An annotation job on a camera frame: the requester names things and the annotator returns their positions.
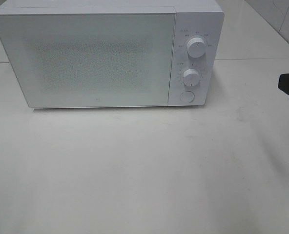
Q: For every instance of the white timer knob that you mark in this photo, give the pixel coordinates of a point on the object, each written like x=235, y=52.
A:
x=191, y=77

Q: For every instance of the round door release button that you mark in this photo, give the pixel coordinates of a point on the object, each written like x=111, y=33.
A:
x=187, y=96

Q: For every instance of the white microwave door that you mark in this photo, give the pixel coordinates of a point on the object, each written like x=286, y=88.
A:
x=70, y=61

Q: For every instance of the upper white power knob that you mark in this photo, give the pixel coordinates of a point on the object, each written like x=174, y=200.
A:
x=196, y=46

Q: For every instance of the white microwave oven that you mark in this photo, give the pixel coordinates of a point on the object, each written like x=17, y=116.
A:
x=192, y=17

